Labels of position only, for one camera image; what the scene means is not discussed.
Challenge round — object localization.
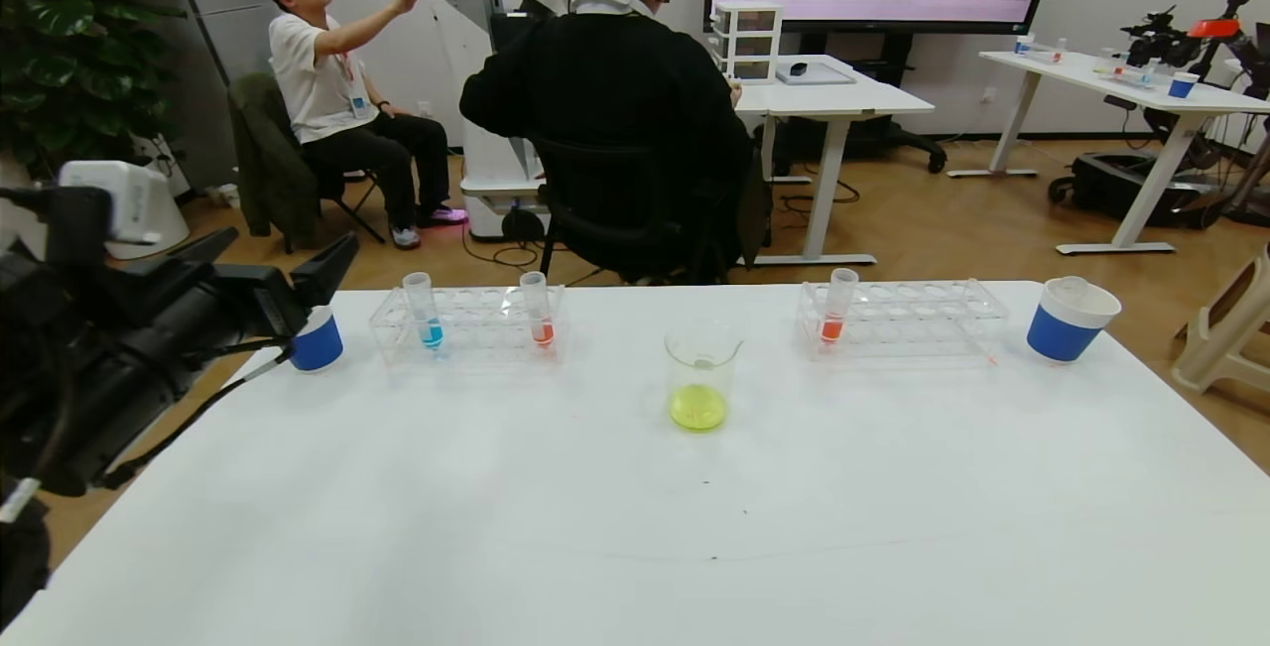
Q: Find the green leafy plant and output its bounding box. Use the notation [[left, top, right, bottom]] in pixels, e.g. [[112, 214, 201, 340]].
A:
[[0, 0, 190, 181]]

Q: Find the dark green jacket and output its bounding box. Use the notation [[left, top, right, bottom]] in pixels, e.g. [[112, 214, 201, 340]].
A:
[[228, 72, 324, 240]]

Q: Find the person in white shirt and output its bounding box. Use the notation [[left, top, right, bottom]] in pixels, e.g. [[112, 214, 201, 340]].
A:
[[255, 0, 468, 250]]

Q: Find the red pigment test tube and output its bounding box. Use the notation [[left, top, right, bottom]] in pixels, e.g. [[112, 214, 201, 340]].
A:
[[519, 271, 557, 347], [819, 268, 860, 344]]

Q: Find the black folding chair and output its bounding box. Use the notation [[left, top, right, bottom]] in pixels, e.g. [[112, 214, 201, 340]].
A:
[[283, 168, 390, 255]]

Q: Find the person in black sweater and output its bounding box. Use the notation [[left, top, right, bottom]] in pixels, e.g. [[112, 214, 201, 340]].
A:
[[459, 0, 755, 285]]

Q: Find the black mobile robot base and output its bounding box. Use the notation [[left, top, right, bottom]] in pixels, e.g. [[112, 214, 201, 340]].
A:
[[1049, 152, 1233, 229]]

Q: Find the grey tablet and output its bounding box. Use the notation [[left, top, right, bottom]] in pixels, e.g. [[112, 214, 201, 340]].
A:
[[776, 61, 858, 87]]

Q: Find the white drawer organizer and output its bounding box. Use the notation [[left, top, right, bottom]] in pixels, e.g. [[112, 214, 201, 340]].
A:
[[712, 3, 784, 85]]

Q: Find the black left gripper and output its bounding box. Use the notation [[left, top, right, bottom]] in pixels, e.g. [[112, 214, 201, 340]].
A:
[[112, 225, 360, 368]]

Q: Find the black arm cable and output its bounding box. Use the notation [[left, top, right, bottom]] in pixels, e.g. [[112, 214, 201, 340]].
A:
[[97, 346, 295, 490]]

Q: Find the clear acrylic test tube rack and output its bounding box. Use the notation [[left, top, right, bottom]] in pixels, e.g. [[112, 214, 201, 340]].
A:
[[796, 278, 1011, 362], [369, 284, 567, 366]]

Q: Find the white robot tower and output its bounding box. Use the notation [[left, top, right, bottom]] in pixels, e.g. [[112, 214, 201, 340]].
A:
[[434, 0, 557, 243]]

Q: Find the clear glass beaker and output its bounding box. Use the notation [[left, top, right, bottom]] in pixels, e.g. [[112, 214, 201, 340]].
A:
[[664, 322, 744, 433]]

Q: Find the white desk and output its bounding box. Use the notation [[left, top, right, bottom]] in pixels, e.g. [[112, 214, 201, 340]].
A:
[[948, 49, 1270, 257], [734, 54, 937, 267]]

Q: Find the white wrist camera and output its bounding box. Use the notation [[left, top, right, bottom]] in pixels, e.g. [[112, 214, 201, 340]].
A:
[[58, 162, 166, 245]]

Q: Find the black display stand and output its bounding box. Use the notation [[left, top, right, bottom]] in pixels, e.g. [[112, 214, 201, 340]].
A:
[[774, 31, 950, 175]]

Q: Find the blue white paper cup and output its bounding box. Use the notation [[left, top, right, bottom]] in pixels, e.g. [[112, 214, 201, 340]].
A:
[[291, 306, 345, 374], [1026, 276, 1123, 366]]

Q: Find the black floor cable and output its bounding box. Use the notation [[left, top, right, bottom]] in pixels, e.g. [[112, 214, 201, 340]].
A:
[[459, 227, 545, 272]]

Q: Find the beige plastic stool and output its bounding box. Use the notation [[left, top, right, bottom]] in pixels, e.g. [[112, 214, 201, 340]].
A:
[[1171, 244, 1270, 395]]

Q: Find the blue pigment test tube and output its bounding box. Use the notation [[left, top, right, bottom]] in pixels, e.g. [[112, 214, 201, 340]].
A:
[[402, 272, 445, 351]]

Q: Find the black office chair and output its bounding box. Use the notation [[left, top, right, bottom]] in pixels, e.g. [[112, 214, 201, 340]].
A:
[[531, 135, 776, 286]]

